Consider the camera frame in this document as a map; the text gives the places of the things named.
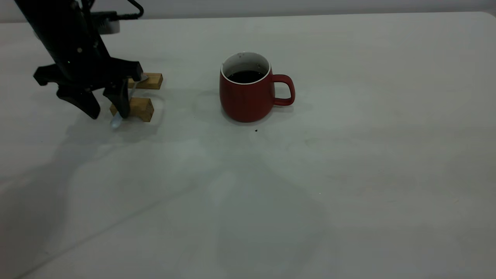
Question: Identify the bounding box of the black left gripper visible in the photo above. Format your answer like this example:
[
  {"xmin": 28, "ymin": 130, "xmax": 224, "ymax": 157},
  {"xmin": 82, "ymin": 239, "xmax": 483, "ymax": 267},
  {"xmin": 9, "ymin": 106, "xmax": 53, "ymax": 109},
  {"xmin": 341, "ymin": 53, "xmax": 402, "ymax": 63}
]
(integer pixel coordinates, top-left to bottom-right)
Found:
[{"xmin": 33, "ymin": 39, "xmax": 144, "ymax": 120}]

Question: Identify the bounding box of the metal spoon with pale handle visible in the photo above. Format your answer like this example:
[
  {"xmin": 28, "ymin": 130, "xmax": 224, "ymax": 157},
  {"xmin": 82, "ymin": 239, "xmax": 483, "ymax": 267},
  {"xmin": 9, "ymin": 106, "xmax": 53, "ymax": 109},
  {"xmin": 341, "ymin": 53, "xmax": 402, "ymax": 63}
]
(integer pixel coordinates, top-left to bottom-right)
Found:
[{"xmin": 110, "ymin": 74, "xmax": 150, "ymax": 130}]

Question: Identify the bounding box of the red ceramic mug with coffee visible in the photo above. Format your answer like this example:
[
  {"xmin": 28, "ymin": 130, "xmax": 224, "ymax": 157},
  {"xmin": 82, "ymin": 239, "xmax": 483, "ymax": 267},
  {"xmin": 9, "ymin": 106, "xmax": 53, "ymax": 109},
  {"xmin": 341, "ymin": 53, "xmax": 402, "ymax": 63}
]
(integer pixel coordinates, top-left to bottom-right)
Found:
[{"xmin": 219, "ymin": 52, "xmax": 296, "ymax": 123}]

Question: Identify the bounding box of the arched wooden block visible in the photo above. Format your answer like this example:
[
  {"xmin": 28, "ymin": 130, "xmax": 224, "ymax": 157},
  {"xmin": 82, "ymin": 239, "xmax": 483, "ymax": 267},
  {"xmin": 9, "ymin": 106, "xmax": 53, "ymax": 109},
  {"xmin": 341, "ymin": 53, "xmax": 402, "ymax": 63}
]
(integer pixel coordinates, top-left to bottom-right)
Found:
[{"xmin": 110, "ymin": 97, "xmax": 155, "ymax": 123}]

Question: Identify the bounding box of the flat rectangular wooden block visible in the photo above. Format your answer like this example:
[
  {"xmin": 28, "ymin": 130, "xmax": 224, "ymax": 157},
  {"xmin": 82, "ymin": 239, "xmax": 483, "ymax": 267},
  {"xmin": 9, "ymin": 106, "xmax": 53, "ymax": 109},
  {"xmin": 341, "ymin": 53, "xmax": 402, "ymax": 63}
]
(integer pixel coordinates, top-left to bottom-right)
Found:
[{"xmin": 128, "ymin": 72, "xmax": 164, "ymax": 90}]

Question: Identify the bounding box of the silver black wrist camera box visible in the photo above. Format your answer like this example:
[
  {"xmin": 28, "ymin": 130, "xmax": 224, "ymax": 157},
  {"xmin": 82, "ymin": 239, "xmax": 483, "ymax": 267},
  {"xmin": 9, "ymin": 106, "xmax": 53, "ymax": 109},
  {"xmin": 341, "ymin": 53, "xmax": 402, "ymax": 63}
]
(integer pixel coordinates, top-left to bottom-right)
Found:
[{"xmin": 90, "ymin": 11, "xmax": 121, "ymax": 35}]

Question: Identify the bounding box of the black camera cable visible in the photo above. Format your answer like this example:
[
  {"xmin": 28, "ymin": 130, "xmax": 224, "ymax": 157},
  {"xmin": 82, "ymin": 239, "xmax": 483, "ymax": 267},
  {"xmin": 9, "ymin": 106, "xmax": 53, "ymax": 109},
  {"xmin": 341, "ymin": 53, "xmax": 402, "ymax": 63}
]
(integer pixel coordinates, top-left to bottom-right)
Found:
[{"xmin": 115, "ymin": 0, "xmax": 145, "ymax": 21}]

